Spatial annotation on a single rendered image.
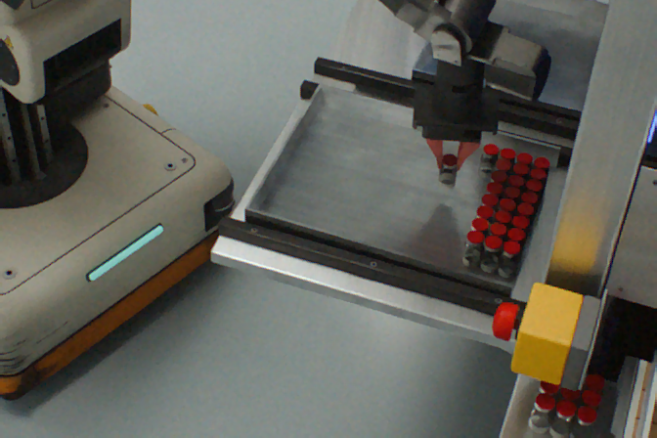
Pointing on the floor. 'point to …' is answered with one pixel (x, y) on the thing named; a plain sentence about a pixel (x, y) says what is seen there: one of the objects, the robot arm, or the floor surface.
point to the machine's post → (609, 131)
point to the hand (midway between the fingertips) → (449, 161)
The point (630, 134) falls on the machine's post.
